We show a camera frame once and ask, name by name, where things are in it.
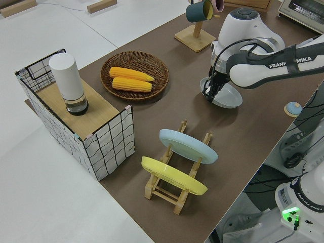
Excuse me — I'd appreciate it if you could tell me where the dark teal mug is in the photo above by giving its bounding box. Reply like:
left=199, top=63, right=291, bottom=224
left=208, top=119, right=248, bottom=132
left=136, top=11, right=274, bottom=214
left=185, top=0, right=215, bottom=23

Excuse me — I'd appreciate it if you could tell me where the white cylinder bottle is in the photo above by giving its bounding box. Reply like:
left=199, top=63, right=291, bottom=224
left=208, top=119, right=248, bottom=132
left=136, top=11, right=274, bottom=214
left=48, top=52, right=90, bottom=116

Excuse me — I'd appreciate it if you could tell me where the wooden mug tree stand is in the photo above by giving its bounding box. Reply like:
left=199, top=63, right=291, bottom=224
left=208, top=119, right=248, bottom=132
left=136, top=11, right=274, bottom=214
left=174, top=0, right=217, bottom=53

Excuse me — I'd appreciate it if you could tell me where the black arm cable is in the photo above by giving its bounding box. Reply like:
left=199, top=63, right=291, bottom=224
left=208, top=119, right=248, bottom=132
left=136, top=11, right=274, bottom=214
left=209, top=37, right=265, bottom=88

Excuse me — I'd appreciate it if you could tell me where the blue call bell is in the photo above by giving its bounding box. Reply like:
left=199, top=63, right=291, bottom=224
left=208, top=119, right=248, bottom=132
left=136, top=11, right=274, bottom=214
left=283, top=101, right=302, bottom=117

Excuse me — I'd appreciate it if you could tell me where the gray round plate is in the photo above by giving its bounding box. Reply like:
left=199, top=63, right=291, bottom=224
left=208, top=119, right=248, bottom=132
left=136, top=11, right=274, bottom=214
left=199, top=77, right=244, bottom=109

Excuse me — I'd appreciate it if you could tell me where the cream toaster oven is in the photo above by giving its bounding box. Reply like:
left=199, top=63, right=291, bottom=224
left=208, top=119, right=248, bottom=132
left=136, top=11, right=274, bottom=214
left=276, top=0, right=324, bottom=35

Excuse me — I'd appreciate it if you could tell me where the yellow corn cob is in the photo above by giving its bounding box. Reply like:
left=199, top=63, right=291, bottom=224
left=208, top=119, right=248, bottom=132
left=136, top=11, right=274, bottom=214
left=111, top=77, right=152, bottom=93
left=109, top=66, right=155, bottom=83

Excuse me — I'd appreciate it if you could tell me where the light blue round plate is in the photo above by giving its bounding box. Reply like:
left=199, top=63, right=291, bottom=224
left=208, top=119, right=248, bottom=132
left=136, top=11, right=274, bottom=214
left=158, top=129, right=219, bottom=165

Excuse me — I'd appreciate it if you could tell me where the wooden plate rack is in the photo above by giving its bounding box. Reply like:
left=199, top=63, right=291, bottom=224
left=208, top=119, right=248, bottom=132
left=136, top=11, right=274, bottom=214
left=144, top=119, right=214, bottom=215

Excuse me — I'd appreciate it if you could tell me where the coiled black cable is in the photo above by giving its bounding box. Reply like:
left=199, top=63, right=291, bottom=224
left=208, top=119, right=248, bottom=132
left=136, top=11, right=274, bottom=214
left=282, top=151, right=307, bottom=170

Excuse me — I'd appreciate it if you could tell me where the wooden shelf board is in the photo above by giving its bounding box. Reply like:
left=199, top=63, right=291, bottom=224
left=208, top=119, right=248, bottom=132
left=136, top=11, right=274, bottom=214
left=36, top=77, right=120, bottom=140

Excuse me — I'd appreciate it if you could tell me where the long wooden block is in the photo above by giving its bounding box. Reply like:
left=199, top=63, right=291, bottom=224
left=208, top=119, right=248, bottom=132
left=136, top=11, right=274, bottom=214
left=0, top=0, right=37, bottom=18

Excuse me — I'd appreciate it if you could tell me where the brown wicker basket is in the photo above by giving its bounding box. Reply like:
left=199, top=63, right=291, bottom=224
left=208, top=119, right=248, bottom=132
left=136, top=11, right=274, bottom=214
left=100, top=51, right=170, bottom=102

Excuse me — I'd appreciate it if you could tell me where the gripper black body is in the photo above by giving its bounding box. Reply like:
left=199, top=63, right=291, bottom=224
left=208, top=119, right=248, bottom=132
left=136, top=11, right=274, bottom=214
left=211, top=72, right=230, bottom=87

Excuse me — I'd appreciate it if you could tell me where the grid pattern wire box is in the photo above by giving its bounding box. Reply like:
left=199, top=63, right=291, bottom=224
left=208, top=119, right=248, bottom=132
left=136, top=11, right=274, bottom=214
left=14, top=48, right=135, bottom=182

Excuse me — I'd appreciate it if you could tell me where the yellow round plate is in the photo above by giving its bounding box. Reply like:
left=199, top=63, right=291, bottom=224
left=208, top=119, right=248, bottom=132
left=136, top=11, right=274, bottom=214
left=141, top=156, right=209, bottom=197

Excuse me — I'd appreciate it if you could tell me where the short wooden block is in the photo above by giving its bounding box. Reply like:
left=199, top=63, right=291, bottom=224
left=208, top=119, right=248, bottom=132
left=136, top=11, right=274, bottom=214
left=87, top=0, right=118, bottom=14

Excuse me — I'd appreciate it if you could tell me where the pink mug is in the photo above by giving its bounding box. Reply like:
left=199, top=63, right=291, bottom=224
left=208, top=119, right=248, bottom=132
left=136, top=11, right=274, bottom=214
left=211, top=0, right=225, bottom=13

